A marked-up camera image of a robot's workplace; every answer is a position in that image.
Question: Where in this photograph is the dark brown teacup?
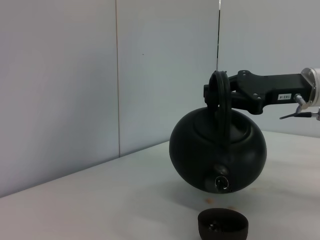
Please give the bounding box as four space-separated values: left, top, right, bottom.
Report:
197 207 250 240

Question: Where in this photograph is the black round teapot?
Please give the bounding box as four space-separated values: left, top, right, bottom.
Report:
168 69 268 195

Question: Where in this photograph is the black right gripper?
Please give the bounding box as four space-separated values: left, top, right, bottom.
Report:
202 70 313 116

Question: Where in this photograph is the right arm cable with plug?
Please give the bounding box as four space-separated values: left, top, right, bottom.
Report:
279 93 320 121

